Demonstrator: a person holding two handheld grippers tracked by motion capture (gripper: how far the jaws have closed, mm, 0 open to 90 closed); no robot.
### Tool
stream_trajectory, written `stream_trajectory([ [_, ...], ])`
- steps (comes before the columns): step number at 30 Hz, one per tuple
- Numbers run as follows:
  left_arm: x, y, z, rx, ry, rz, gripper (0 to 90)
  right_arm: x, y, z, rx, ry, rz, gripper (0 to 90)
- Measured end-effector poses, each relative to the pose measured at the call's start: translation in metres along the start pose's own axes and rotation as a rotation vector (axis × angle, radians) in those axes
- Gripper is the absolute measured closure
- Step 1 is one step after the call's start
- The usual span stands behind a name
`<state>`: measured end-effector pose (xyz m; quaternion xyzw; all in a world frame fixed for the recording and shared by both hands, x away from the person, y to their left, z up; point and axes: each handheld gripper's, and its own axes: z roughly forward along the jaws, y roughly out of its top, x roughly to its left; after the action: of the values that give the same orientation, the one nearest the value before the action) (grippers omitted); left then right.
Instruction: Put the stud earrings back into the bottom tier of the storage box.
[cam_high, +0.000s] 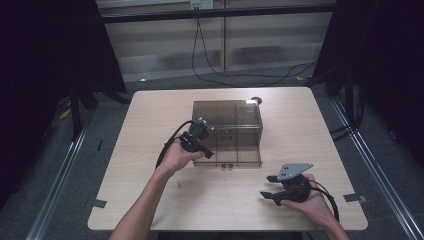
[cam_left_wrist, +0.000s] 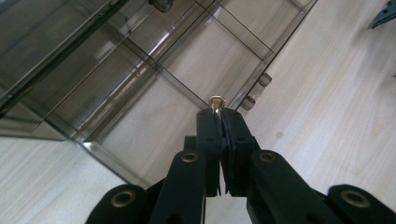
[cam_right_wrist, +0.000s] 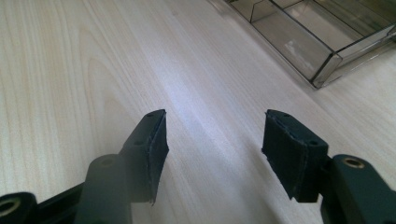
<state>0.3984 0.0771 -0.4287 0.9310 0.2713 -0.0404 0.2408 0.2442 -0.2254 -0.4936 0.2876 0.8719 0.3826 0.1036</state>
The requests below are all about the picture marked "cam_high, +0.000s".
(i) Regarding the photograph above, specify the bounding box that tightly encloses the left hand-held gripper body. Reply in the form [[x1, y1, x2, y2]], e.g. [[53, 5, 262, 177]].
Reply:
[[179, 117, 214, 153]]

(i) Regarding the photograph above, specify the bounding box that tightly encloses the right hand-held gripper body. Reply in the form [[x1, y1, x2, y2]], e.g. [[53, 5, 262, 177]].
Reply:
[[277, 162, 314, 204]]

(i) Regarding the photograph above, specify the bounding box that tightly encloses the translucent brown drawer box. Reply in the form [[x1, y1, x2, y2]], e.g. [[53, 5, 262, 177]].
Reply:
[[192, 99, 264, 148]]

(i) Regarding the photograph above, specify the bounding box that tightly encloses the person's right hand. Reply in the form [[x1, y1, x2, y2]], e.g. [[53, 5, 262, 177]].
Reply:
[[280, 173, 335, 230]]

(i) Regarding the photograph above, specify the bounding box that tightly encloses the person's left hand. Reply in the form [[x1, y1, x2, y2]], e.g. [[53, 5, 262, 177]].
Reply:
[[155, 133, 206, 178]]

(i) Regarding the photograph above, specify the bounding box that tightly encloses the grey tape strip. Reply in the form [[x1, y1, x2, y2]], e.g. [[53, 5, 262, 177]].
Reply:
[[343, 193, 368, 204], [85, 198, 108, 209]]

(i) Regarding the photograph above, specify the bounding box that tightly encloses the black metal stand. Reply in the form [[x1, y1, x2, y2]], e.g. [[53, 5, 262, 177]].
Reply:
[[343, 64, 357, 132], [68, 81, 98, 142]]

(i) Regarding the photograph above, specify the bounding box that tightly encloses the black horizontal bar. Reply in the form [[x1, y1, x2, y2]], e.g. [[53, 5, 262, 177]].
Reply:
[[99, 4, 337, 24]]

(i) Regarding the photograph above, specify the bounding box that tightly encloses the black curtain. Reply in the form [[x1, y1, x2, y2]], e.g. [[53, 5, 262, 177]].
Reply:
[[0, 0, 128, 209], [312, 0, 424, 168]]

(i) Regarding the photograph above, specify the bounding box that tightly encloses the left hand-held gripper black cable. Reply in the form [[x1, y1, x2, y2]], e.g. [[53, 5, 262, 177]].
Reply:
[[155, 119, 194, 169]]

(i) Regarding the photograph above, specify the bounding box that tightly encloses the hand-held gripper black cable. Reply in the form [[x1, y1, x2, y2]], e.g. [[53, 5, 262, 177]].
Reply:
[[155, 119, 194, 169], [308, 179, 340, 223]]

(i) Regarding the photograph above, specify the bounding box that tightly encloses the right hand-held gripper black cable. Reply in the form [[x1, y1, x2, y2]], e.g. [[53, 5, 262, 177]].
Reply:
[[308, 179, 340, 223]]

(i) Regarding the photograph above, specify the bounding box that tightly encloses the black floor cable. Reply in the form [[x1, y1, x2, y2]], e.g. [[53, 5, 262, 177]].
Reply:
[[196, 18, 318, 78], [191, 18, 294, 89]]

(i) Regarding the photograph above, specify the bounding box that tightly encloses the black cable bundle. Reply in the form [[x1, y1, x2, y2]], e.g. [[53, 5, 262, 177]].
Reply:
[[329, 85, 365, 142]]

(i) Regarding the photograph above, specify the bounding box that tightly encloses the metal floor rail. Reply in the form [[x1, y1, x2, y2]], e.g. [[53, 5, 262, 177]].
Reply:
[[329, 96, 424, 240], [25, 109, 98, 240]]

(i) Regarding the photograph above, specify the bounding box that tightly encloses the beige vertical post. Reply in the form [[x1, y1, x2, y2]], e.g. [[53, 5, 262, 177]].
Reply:
[[221, 0, 231, 73]]

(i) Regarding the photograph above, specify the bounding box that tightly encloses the white wall outlet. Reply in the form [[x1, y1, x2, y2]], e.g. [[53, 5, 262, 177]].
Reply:
[[189, 0, 214, 10]]

